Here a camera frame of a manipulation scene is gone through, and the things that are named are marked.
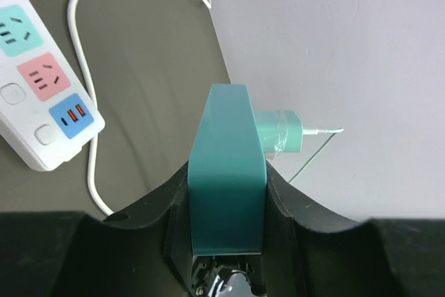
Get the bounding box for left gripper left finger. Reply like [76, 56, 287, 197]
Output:
[1, 166, 193, 296]

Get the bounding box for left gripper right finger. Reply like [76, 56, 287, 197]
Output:
[262, 166, 444, 296]

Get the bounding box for teal power strip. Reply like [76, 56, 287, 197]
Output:
[188, 84, 267, 256]

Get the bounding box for white power strip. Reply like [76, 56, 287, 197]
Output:
[1, 0, 105, 172]

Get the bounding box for teal usb charger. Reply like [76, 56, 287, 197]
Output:
[254, 110, 303, 159]

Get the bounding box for pale green charging cable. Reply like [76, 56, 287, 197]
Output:
[286, 127, 345, 184]

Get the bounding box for white teal strip cord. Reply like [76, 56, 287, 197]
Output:
[66, 0, 133, 217]

